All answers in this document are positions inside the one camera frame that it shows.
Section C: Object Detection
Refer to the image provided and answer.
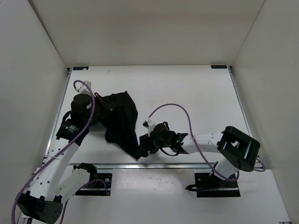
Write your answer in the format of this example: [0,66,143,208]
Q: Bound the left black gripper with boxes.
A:
[87,89,119,119]

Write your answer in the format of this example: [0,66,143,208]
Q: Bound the black pleated skirt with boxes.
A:
[100,91,148,160]

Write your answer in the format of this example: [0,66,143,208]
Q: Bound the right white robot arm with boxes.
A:
[140,120,260,187]

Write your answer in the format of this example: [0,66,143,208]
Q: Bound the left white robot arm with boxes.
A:
[17,93,117,224]

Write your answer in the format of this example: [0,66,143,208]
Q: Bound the left blue corner label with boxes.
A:
[72,66,89,70]

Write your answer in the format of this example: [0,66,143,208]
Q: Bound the blue corner label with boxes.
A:
[211,65,227,69]
[72,66,89,70]

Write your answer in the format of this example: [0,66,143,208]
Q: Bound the right blue corner label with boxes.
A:
[211,65,227,69]

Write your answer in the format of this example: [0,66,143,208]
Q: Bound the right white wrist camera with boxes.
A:
[142,118,156,136]

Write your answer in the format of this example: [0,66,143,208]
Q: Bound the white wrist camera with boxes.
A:
[142,118,156,136]
[74,80,92,96]

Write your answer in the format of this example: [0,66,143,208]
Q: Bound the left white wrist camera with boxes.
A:
[74,80,92,96]

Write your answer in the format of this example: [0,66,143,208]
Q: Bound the aluminium front rail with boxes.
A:
[70,163,220,170]

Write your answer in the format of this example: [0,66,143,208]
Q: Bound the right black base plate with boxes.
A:
[185,173,241,198]

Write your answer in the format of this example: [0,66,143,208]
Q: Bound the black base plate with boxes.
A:
[185,173,241,198]
[75,172,113,196]

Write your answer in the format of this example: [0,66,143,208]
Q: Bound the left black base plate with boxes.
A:
[75,172,113,196]

